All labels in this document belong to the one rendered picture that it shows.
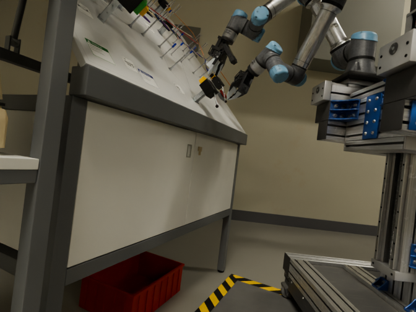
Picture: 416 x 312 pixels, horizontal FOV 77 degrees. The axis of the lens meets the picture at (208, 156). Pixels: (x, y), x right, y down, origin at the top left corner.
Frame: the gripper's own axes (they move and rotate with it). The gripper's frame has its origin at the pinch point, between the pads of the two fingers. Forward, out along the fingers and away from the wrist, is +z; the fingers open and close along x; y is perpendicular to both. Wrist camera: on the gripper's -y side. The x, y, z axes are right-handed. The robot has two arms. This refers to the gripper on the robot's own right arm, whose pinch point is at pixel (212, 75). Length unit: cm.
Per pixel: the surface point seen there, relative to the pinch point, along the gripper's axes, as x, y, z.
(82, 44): 90, -13, 14
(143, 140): 67, -24, 32
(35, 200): 102, -32, 42
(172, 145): 51, -25, 32
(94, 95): 91, -23, 22
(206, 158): 22, -28, 36
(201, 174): 25, -31, 43
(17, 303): 103, -39, 60
